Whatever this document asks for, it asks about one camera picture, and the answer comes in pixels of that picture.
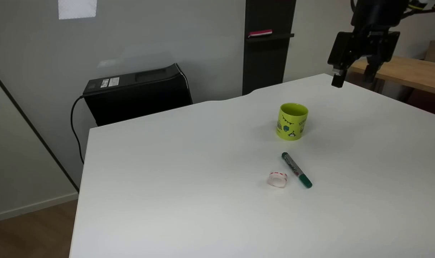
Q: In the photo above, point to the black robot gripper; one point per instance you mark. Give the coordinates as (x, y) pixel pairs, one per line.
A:
(370, 43)

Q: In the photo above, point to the wooden side table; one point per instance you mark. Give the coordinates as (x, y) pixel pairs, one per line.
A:
(408, 71)

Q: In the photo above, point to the lime green mug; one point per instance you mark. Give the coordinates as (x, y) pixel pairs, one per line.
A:
(292, 123)

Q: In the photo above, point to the dark tall cabinet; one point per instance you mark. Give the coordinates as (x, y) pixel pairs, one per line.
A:
(268, 57)

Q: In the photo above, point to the pink item on cabinet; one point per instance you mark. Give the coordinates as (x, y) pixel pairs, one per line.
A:
(260, 33)

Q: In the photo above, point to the small white tape roll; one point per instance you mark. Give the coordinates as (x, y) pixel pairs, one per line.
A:
(278, 179)

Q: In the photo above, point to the large black box unit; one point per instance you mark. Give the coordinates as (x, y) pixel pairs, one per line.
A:
(136, 94)

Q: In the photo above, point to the white paper sheet on wall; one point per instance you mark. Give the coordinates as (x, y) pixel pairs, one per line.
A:
(77, 8)

